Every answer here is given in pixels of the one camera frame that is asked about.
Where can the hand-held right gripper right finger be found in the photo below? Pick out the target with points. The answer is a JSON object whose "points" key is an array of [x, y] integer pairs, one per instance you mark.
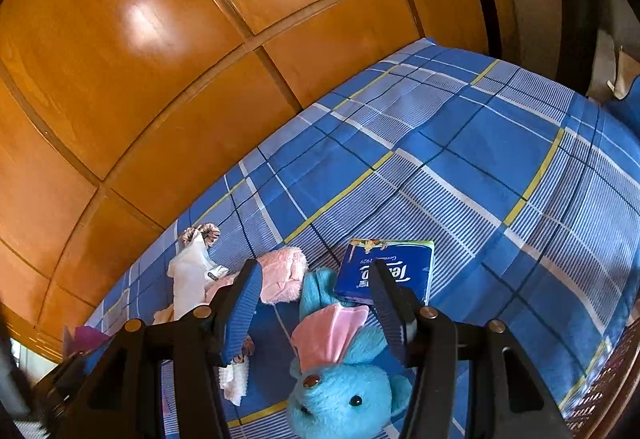
{"points": [[392, 319]]}

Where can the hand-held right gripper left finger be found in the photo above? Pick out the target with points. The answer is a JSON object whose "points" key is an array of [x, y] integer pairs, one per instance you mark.
{"points": [[242, 314]]}

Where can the blue plush toy pink ears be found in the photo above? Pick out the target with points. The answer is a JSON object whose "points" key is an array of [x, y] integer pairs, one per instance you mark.
{"points": [[350, 384]]}

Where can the pink rolled towel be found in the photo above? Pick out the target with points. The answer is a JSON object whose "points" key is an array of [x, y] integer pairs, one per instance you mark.
{"points": [[282, 274]]}

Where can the blue tissue pack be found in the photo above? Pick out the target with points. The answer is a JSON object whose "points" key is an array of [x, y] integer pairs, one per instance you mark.
{"points": [[360, 269]]}

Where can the white cloth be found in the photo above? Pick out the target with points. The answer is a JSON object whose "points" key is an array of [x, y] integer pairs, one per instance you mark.
{"points": [[192, 274]]}

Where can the small white towel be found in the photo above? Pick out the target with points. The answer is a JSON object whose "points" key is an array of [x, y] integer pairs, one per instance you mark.
{"points": [[235, 384]]}

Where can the brown patterned scrunchie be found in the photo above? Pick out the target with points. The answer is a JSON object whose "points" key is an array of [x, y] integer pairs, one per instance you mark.
{"points": [[200, 233]]}

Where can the purple cardboard box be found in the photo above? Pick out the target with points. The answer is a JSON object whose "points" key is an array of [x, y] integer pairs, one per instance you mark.
{"points": [[85, 339]]}

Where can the blue plaid bedsheet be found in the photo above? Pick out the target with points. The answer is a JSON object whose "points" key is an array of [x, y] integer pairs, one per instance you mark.
{"points": [[475, 169]]}

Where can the brown carved wooden furniture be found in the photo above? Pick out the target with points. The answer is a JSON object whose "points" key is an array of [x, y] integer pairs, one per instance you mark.
{"points": [[610, 384]]}

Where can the wooden wardrobe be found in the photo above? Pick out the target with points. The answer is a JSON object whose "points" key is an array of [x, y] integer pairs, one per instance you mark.
{"points": [[150, 69]]}

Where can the blue pillow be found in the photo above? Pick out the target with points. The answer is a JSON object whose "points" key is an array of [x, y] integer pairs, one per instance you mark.
{"points": [[625, 109]]}

